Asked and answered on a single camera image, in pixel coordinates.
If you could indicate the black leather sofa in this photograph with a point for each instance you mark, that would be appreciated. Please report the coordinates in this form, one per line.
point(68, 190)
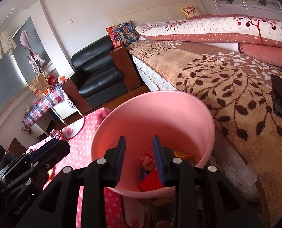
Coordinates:
point(98, 76)

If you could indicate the floral dotted quilt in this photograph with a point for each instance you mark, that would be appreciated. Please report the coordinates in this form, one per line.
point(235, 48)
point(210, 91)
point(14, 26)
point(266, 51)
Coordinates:
point(202, 29)

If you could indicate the hanging white garment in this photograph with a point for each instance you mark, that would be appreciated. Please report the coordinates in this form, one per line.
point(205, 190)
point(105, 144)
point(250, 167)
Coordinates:
point(36, 60)

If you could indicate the hanging cream cardigan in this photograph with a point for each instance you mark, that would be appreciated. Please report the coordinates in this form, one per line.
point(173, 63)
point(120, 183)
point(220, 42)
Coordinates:
point(1, 46)

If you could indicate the red foam fruit net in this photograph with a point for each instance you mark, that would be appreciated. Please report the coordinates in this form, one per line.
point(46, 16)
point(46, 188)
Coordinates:
point(150, 181)

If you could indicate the red box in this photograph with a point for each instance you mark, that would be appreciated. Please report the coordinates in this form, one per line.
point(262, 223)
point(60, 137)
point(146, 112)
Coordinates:
point(52, 79)

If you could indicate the yellow flower pillow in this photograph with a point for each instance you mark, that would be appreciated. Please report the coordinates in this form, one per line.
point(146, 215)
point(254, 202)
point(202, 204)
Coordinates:
point(190, 11)

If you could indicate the white drawer table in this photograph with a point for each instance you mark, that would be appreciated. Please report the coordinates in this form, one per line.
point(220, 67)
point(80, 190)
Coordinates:
point(42, 125)

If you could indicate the crumpled shiny wrapper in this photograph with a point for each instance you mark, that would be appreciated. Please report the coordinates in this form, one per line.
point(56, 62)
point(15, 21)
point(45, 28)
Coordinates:
point(57, 134)

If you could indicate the hanging pink cloth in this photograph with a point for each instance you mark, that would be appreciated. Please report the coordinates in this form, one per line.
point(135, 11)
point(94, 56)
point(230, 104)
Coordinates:
point(25, 38)

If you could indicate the white wall switch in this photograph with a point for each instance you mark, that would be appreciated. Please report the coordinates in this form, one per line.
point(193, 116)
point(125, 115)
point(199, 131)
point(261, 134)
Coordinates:
point(70, 21)

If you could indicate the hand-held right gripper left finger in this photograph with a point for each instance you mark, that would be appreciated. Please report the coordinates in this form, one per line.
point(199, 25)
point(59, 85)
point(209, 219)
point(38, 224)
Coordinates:
point(121, 161)

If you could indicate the wooden sofa side cabinet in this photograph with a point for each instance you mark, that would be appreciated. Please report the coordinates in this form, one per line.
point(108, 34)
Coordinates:
point(73, 92)
point(125, 68)

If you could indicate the orange box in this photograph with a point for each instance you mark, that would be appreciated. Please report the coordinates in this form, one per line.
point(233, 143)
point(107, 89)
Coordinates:
point(61, 78)

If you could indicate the pink candy wrapper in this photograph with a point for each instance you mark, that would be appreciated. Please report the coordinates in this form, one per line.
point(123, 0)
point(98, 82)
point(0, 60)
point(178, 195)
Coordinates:
point(148, 159)

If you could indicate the pink plastic basin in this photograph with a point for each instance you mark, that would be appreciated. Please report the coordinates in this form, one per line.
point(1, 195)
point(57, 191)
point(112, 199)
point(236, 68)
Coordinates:
point(155, 118)

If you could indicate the pink dotted blanket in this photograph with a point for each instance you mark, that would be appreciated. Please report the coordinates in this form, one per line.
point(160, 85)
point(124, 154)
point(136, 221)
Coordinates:
point(88, 133)

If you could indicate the folded pink blanket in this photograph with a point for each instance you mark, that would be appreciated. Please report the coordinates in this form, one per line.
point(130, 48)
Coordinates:
point(264, 53)

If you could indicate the brown paper bag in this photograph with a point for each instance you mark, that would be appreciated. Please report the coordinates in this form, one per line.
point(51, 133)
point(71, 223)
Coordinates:
point(38, 85)

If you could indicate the window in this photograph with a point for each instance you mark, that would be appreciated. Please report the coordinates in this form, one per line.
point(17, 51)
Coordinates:
point(5, 83)

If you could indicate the brown leaf print blanket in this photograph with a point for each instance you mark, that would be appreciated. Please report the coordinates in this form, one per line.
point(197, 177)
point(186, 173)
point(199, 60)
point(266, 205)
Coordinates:
point(226, 87)

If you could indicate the cream bed headboard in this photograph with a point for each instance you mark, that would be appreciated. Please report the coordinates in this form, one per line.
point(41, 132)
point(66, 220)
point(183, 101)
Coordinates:
point(155, 9)

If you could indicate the yellow snack wrapper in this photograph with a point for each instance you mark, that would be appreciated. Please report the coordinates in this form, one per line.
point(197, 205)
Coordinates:
point(182, 155)

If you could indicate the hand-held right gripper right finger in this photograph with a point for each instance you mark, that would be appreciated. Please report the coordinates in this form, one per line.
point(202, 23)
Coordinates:
point(158, 161)

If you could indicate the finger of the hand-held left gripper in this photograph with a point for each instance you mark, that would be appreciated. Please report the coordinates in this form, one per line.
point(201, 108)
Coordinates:
point(55, 153)
point(42, 146)

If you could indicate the white mattress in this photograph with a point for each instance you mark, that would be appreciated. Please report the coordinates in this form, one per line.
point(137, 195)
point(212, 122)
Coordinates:
point(150, 73)

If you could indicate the checked tablecloth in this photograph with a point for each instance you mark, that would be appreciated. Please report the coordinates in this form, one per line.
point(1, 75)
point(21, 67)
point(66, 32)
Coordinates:
point(44, 104)

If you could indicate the colourful comic print pillow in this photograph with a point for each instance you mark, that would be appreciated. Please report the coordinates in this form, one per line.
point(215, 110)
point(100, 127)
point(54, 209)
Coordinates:
point(122, 34)

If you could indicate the white patterned bag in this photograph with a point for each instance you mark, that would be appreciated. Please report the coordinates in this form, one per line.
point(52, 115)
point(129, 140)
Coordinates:
point(71, 103)

